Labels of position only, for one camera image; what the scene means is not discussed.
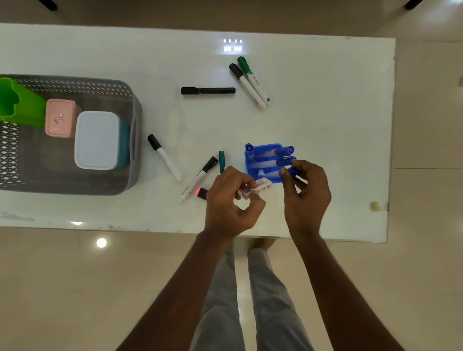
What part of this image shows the person's left hand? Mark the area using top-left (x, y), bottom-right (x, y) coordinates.
top-left (204, 166), bottom-right (267, 240)

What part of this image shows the person's right hand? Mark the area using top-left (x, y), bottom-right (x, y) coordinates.
top-left (280, 160), bottom-right (333, 237)

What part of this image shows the white marker with purple cap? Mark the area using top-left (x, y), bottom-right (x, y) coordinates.
top-left (237, 180), bottom-right (272, 199)

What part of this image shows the person's left forearm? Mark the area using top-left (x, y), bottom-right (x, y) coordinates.
top-left (116, 231), bottom-right (236, 351)

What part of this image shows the person's right forearm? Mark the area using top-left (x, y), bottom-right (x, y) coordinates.
top-left (290, 231), bottom-right (406, 351)

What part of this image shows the person's right foot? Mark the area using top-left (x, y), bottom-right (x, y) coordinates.
top-left (249, 237), bottom-right (278, 254)

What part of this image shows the blue plastic marker tray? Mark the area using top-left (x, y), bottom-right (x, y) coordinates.
top-left (245, 143), bottom-right (298, 184)

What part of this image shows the white marker with black cap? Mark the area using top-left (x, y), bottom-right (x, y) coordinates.
top-left (228, 63), bottom-right (267, 109)
top-left (180, 156), bottom-right (219, 202)
top-left (147, 134), bottom-right (183, 182)

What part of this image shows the person's right leg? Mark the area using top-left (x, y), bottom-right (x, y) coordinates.
top-left (247, 248), bottom-right (316, 351)

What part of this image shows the person's leg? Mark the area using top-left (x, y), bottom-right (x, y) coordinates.
top-left (189, 242), bottom-right (247, 351)
top-left (247, 248), bottom-right (316, 351)

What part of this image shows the person's left leg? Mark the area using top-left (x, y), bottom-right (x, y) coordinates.
top-left (189, 242), bottom-right (247, 351)

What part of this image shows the white marker with green cap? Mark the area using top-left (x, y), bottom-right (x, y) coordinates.
top-left (237, 56), bottom-right (271, 106)

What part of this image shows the all-black marker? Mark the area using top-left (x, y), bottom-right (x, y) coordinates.
top-left (180, 86), bottom-right (236, 96)

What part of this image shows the teal box with white lid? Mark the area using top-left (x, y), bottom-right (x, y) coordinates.
top-left (74, 111), bottom-right (132, 171)

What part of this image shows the grey perforated plastic basket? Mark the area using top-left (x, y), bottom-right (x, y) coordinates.
top-left (0, 74), bottom-right (143, 196)

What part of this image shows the pink lidded box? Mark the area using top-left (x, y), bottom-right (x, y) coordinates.
top-left (45, 99), bottom-right (82, 139)

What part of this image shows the green plastic container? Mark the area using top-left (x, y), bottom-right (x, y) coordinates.
top-left (0, 77), bottom-right (48, 128)

